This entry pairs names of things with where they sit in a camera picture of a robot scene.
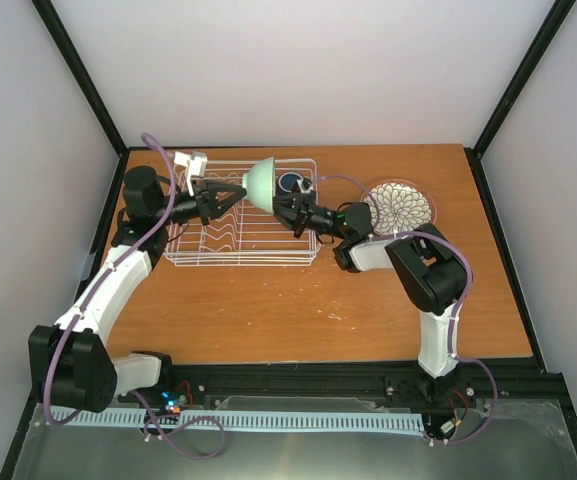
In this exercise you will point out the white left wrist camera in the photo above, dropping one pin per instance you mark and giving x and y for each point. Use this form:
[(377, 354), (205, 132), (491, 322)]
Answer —
[(194, 164)]

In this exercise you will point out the white floral pattern plate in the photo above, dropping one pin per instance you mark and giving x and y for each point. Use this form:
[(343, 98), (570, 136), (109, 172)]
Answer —
[(402, 207)]

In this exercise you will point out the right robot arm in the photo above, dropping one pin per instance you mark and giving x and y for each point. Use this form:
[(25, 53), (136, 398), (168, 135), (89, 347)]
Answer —
[(435, 276)]

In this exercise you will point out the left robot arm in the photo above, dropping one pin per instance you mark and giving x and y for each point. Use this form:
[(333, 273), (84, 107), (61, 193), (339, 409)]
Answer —
[(70, 363)]

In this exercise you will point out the dark blue ceramic mug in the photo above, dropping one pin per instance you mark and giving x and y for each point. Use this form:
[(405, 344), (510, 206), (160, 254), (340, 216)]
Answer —
[(289, 181)]

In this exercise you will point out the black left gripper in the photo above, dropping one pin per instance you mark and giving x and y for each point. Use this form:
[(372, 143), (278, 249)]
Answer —
[(207, 196)]

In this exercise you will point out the black enclosure frame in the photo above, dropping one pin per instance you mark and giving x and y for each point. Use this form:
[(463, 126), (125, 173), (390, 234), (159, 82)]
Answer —
[(547, 31)]

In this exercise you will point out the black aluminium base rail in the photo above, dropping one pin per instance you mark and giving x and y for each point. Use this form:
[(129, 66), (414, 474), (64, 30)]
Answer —
[(394, 385)]

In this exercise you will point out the white wire dish rack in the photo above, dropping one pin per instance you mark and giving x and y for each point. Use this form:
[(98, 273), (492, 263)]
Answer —
[(245, 235)]

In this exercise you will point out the light blue slotted cable duct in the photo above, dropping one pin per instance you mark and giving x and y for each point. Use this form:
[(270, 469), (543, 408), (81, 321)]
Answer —
[(262, 421)]

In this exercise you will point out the pale green ceramic bowl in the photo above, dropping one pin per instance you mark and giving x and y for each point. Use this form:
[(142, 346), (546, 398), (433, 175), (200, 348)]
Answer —
[(259, 183)]

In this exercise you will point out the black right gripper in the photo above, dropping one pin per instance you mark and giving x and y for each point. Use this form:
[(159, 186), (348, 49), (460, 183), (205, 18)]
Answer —
[(296, 218)]

